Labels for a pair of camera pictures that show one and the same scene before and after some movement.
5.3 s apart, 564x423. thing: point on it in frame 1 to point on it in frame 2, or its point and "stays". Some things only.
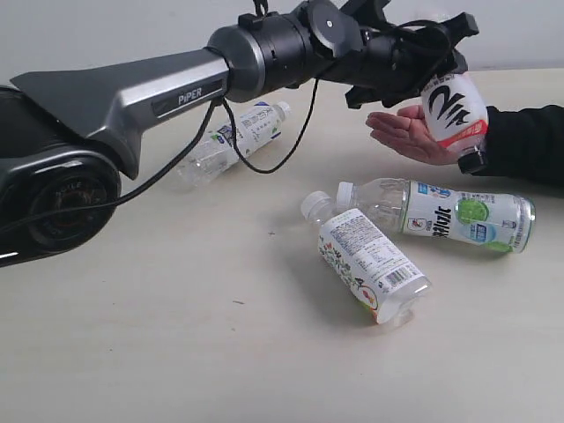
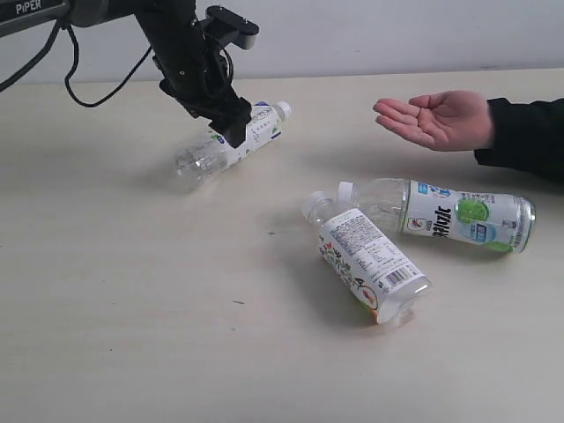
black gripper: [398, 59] to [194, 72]
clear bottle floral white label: [367, 261] stays
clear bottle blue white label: [215, 150] stays
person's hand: [409, 132] to [447, 121]
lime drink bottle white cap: [501, 222] stays
